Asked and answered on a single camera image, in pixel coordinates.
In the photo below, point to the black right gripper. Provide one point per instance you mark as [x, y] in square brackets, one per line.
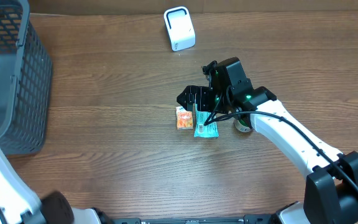
[202, 94]

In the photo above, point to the orange small packet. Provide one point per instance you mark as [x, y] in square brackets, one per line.
[184, 118]

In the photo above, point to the teal snack packet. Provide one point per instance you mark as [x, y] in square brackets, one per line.
[202, 131]

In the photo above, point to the green lid jar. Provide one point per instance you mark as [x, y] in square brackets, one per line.
[242, 124]

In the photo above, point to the grey plastic mesh basket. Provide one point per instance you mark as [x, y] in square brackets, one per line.
[26, 71]

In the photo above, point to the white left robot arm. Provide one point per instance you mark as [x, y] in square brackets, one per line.
[20, 204]

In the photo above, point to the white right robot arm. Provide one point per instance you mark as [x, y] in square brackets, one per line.
[331, 191]

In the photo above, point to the white barcode scanner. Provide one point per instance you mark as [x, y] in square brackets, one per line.
[180, 28]

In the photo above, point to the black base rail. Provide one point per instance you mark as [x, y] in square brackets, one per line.
[191, 220]

